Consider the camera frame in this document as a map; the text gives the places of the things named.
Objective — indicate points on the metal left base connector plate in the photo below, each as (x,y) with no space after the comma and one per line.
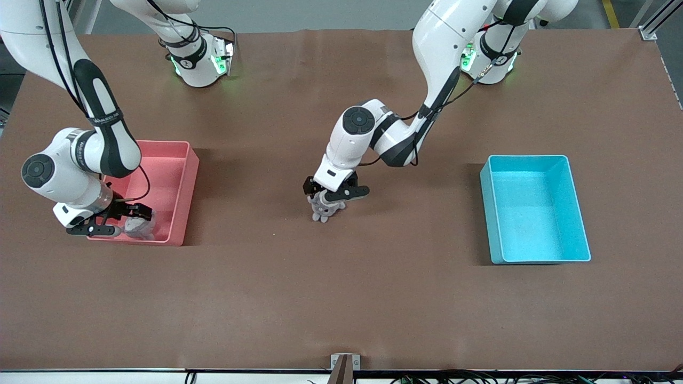
(469,58)

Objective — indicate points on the slanted aluminium frame profile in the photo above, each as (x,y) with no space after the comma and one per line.
(649,34)

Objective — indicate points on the metal base connector plate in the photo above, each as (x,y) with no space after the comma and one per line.
(227,53)
(469,58)

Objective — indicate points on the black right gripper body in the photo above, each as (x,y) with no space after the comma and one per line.
(120,208)

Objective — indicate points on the brown wooden post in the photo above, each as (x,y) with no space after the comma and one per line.
(341,373)

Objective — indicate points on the metal right base connector plate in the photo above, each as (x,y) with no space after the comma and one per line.
(227,53)

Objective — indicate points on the brown table cover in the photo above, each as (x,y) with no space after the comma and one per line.
(341,298)

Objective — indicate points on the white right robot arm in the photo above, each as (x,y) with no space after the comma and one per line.
(64,176)

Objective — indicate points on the grey plush toy with loop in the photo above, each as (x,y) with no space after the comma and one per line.
(323,212)

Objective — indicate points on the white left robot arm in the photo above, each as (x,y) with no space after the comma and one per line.
(443,42)

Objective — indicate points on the blue plastic box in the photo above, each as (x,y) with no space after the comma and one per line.
(528,224)

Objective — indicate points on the grey metal bracket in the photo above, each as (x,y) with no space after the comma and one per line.
(356,362)

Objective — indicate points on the black left camera bracket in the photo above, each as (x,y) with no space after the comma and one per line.
(352,193)

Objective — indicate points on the pink plastic box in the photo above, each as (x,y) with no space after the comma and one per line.
(165,176)

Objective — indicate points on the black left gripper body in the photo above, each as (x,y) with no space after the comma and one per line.
(310,186)

